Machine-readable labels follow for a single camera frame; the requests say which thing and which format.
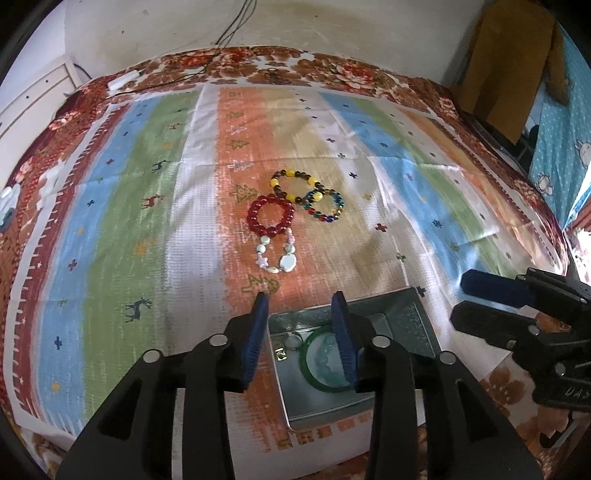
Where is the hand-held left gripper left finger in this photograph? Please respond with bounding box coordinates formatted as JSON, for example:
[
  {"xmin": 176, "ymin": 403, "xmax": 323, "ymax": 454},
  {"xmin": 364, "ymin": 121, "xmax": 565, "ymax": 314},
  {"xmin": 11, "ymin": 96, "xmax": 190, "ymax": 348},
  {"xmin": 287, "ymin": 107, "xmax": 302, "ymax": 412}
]
[{"xmin": 55, "ymin": 292, "xmax": 271, "ymax": 480}]

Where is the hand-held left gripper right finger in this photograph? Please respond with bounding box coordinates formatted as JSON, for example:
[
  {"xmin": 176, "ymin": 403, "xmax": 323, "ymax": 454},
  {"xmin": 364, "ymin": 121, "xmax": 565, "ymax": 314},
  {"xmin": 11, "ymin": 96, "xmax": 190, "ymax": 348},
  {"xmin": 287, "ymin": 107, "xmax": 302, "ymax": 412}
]
[{"xmin": 331, "ymin": 291, "xmax": 546, "ymax": 480}]

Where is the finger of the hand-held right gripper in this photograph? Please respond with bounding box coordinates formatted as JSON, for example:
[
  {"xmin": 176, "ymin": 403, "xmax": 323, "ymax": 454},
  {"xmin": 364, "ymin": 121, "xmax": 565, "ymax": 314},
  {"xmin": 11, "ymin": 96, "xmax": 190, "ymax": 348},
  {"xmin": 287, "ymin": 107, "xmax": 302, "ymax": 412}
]
[
  {"xmin": 450, "ymin": 301, "xmax": 578, "ymax": 352},
  {"xmin": 461, "ymin": 269, "xmax": 591, "ymax": 319}
]

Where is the light blue bead bracelet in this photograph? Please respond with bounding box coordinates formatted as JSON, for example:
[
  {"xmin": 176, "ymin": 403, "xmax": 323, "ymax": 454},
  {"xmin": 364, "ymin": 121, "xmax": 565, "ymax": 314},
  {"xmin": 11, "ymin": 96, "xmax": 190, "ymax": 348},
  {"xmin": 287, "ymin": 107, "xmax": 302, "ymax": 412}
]
[{"xmin": 314, "ymin": 336, "xmax": 348, "ymax": 378}]

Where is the green jade bangle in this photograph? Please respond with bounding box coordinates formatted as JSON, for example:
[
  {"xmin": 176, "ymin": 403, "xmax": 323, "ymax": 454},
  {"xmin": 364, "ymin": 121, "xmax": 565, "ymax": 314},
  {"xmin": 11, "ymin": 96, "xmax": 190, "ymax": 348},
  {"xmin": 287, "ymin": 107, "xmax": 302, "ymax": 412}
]
[{"xmin": 301, "ymin": 325, "xmax": 365, "ymax": 393}]

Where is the silver metal tin box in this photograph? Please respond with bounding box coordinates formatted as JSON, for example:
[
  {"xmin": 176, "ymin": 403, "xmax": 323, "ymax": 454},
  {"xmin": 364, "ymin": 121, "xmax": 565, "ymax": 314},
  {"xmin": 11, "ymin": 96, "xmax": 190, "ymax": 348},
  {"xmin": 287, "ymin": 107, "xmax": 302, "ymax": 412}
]
[{"xmin": 267, "ymin": 286, "xmax": 441, "ymax": 432}]

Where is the striped colourful mat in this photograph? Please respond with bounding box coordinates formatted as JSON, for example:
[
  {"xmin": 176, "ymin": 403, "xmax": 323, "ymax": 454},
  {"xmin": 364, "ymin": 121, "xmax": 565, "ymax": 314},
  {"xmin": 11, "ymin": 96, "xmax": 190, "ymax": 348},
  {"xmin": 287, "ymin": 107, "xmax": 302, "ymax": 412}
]
[{"xmin": 9, "ymin": 85, "xmax": 570, "ymax": 462}]

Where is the blue printed curtain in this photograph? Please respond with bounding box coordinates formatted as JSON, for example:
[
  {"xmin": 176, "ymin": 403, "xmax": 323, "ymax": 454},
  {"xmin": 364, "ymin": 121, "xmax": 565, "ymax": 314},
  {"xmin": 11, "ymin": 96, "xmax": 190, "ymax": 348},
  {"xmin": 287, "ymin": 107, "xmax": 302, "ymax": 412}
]
[{"xmin": 526, "ymin": 23, "xmax": 591, "ymax": 228}]

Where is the brown hanging garment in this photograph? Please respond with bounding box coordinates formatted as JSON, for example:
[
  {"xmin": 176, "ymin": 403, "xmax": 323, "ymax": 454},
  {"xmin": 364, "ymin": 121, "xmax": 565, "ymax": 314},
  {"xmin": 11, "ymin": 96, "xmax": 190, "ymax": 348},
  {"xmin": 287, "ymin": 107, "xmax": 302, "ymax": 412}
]
[{"xmin": 450, "ymin": 2, "xmax": 570, "ymax": 148}]

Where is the white power adapter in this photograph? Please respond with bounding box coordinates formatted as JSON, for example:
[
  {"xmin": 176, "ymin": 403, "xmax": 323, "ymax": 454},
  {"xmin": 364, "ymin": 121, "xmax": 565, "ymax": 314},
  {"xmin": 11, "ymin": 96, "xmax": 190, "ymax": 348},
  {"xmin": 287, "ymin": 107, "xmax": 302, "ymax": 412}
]
[{"xmin": 107, "ymin": 70, "xmax": 140, "ymax": 90}]

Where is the white headboard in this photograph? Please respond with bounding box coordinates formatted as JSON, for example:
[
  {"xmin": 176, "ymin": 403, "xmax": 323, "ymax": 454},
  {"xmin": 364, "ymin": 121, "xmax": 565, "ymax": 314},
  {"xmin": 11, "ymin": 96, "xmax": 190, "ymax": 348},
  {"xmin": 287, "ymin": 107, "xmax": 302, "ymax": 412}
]
[{"xmin": 0, "ymin": 60, "xmax": 83, "ymax": 139}]

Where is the white shell bracelet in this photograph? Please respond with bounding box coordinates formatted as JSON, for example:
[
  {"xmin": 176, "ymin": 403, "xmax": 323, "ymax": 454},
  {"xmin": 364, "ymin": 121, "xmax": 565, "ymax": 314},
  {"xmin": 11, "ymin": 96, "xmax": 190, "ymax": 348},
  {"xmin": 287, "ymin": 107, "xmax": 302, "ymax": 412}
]
[{"xmin": 253, "ymin": 227, "xmax": 298, "ymax": 276}]

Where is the red bead bracelet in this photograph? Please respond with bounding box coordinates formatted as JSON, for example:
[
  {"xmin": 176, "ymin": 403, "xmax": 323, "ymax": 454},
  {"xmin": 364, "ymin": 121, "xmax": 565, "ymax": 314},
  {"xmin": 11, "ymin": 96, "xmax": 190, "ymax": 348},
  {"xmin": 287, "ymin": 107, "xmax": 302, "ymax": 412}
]
[{"xmin": 246, "ymin": 195, "xmax": 295, "ymax": 237}]

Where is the multicolour dark bead bracelet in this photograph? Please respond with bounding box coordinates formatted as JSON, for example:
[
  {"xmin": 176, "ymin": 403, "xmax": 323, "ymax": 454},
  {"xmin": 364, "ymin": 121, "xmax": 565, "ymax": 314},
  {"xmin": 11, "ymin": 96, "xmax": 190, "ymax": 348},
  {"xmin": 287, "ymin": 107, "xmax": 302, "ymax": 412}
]
[{"xmin": 302, "ymin": 187, "xmax": 345, "ymax": 224}]

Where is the yellow and brown bead bracelet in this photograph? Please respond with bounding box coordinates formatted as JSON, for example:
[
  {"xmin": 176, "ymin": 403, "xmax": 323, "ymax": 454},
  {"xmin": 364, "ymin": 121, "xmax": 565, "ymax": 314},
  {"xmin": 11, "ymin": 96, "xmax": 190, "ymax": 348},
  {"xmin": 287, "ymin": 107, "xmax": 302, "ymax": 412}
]
[{"xmin": 269, "ymin": 169, "xmax": 319, "ymax": 205}]

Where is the black power cable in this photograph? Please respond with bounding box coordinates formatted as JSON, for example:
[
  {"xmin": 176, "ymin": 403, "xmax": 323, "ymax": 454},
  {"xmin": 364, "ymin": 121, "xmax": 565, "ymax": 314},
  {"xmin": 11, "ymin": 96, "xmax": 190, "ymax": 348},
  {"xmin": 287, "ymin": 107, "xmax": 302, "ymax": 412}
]
[
  {"xmin": 222, "ymin": 0, "xmax": 258, "ymax": 47},
  {"xmin": 215, "ymin": 0, "xmax": 247, "ymax": 48}
]

